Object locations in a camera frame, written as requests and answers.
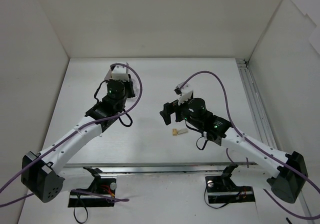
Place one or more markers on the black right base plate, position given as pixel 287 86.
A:
pixel 221 192

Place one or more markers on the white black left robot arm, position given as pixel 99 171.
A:
pixel 43 172

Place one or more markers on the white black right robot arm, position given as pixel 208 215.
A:
pixel 283 182

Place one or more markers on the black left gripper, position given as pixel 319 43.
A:
pixel 131 89

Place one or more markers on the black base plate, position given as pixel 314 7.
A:
pixel 221 192
pixel 104 186

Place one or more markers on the white divided organizer box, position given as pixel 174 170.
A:
pixel 110 73

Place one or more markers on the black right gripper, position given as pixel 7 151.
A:
pixel 171 110

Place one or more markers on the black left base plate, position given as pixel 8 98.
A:
pixel 104 186

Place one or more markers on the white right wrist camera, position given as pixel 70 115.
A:
pixel 185 92

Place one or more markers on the yellow eraser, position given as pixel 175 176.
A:
pixel 174 132

